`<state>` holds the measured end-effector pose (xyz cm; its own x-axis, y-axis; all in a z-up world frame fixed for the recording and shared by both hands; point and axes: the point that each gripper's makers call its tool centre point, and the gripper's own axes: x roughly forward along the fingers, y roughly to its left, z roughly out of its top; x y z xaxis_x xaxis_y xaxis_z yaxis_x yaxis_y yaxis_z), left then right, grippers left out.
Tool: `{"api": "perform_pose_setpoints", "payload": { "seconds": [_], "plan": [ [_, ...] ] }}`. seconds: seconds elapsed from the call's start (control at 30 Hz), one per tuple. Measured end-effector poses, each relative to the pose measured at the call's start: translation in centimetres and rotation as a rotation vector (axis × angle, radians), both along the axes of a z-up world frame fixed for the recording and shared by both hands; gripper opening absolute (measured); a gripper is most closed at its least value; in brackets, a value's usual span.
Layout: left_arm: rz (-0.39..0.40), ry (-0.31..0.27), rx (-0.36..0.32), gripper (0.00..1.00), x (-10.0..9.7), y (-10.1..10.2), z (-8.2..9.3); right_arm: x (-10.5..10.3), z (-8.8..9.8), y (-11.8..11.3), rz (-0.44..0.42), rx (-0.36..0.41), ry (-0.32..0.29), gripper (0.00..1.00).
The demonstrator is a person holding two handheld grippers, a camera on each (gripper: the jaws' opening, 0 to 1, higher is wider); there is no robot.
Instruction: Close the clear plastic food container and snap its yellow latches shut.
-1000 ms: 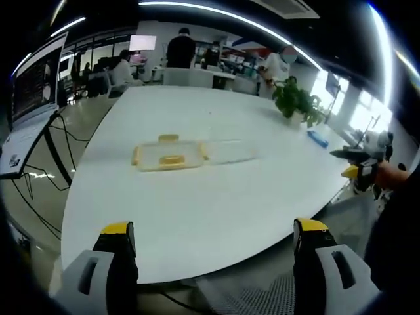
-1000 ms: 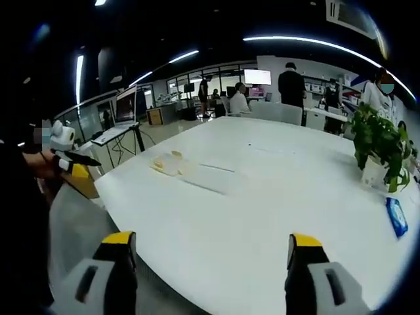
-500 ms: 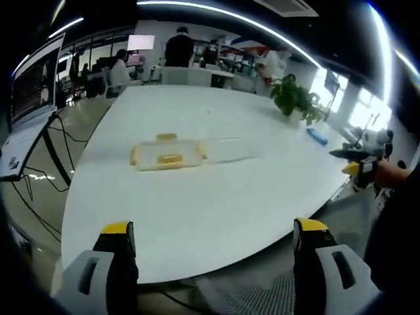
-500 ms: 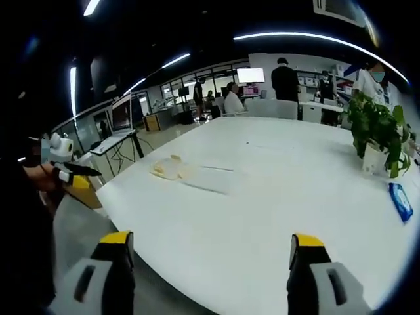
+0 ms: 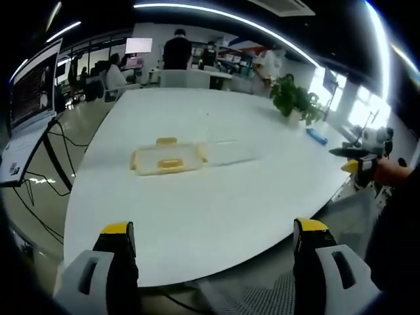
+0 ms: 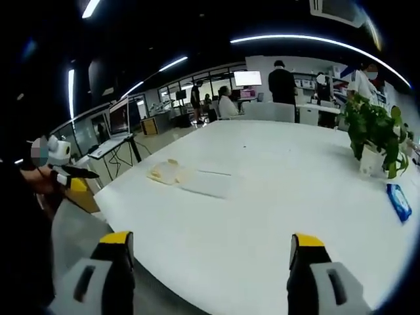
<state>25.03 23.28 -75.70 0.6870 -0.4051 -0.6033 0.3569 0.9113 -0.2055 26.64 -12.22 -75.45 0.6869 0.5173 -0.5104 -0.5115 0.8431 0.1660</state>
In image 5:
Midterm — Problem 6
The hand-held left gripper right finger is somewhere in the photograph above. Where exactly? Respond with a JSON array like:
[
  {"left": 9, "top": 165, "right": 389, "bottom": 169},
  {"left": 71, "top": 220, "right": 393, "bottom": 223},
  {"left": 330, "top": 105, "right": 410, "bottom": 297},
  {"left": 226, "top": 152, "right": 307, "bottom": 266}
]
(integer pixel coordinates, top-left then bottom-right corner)
[{"left": 292, "top": 217, "right": 385, "bottom": 315}]

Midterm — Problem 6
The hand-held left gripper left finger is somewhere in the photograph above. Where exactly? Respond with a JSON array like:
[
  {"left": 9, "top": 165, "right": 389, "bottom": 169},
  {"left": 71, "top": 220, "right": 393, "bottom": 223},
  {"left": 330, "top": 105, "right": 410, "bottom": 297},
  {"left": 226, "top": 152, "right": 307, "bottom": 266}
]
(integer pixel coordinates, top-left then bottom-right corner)
[{"left": 53, "top": 221, "right": 140, "bottom": 315}]

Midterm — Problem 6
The blue flat packet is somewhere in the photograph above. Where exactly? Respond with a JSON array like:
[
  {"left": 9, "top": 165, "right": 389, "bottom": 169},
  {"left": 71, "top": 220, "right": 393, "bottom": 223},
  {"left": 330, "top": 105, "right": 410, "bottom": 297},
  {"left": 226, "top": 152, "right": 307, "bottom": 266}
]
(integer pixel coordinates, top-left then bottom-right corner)
[{"left": 305, "top": 128, "right": 329, "bottom": 145}]

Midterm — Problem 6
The person's dark clothing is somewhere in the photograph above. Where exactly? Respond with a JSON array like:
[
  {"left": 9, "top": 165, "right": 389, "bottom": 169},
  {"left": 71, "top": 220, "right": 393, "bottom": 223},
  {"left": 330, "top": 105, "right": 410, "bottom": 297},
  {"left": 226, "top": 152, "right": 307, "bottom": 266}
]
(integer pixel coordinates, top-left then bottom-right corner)
[{"left": 363, "top": 165, "right": 420, "bottom": 298}]

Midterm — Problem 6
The screen on stand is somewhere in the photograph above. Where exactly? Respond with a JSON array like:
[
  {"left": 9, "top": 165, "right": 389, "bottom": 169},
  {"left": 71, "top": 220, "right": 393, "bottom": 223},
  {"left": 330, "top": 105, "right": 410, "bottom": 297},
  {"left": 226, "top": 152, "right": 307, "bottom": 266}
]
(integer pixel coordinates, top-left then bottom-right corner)
[{"left": 322, "top": 66, "right": 339, "bottom": 95}]

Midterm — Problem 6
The long curved ceiling light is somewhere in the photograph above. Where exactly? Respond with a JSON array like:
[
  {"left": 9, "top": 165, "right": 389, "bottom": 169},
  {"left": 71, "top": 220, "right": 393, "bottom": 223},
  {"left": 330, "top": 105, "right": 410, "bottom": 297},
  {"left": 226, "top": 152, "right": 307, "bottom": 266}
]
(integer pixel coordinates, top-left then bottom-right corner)
[
  {"left": 363, "top": 0, "right": 393, "bottom": 111},
  {"left": 133, "top": 3, "right": 318, "bottom": 64}
]

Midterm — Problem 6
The green potted plant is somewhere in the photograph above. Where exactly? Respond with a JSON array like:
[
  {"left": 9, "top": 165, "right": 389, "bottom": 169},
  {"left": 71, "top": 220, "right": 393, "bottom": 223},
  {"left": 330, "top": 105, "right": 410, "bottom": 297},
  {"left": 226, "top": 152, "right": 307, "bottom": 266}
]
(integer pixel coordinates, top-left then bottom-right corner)
[{"left": 269, "top": 73, "right": 325, "bottom": 126}]

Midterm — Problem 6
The clear plastic lid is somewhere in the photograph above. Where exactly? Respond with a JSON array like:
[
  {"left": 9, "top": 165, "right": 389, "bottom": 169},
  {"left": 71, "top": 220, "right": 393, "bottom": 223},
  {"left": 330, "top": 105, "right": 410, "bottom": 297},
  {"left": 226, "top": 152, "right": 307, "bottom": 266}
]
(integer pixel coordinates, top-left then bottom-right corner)
[{"left": 196, "top": 139, "right": 257, "bottom": 169}]

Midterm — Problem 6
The clear container with yellow latches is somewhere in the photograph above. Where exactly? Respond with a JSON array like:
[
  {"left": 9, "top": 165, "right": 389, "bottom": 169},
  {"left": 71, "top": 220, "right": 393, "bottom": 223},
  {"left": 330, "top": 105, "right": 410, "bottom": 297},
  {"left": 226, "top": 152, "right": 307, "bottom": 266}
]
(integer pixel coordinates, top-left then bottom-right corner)
[{"left": 130, "top": 136, "right": 209, "bottom": 177}]

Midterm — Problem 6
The open laptop on stand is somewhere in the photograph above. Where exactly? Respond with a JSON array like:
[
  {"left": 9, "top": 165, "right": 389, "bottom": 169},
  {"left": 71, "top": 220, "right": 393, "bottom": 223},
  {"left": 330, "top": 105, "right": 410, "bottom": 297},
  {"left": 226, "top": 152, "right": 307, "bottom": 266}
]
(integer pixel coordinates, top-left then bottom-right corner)
[{"left": 0, "top": 37, "right": 64, "bottom": 188}]

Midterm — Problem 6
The background computer monitor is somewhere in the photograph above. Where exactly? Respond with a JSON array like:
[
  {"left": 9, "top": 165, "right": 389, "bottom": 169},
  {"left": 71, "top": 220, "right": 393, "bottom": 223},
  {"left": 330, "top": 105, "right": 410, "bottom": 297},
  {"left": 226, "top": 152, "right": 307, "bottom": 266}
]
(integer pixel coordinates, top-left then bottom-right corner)
[{"left": 125, "top": 37, "right": 154, "bottom": 55}]

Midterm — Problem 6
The short ceiling light strip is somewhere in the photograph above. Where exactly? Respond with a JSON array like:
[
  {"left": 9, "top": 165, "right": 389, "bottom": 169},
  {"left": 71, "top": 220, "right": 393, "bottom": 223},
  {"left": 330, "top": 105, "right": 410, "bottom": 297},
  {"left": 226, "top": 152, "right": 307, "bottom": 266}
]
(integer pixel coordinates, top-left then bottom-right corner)
[{"left": 45, "top": 21, "right": 82, "bottom": 43}]

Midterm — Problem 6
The black floor cable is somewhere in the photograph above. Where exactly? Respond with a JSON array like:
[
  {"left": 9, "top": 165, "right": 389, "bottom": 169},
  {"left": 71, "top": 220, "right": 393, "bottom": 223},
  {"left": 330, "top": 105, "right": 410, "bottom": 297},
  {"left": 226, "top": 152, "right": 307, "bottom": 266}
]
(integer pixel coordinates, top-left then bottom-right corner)
[{"left": 12, "top": 123, "right": 89, "bottom": 245}]

